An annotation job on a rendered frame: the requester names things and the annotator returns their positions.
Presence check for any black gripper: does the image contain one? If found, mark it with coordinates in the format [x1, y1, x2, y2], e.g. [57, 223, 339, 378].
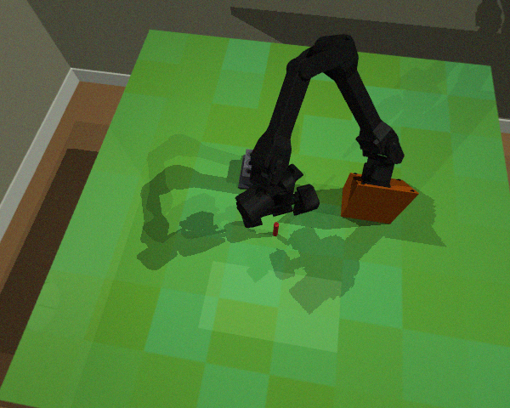
[242, 184, 320, 228]

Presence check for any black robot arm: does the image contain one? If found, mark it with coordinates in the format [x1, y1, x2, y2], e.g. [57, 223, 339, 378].
[235, 34, 405, 225]

